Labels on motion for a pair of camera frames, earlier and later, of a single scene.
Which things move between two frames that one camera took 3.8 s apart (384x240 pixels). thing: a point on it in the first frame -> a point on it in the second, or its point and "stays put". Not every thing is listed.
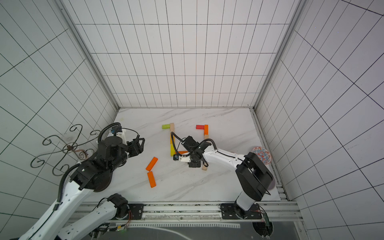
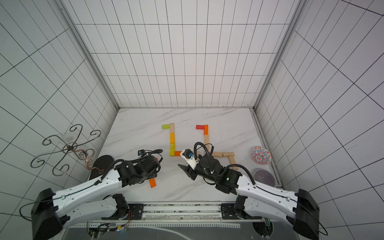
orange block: (151, 179) stays put
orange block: (206, 129) stays put
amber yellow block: (170, 139) stays put
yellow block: (172, 150) stays put
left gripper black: (136, 149) -> (152, 175)
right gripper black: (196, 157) -> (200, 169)
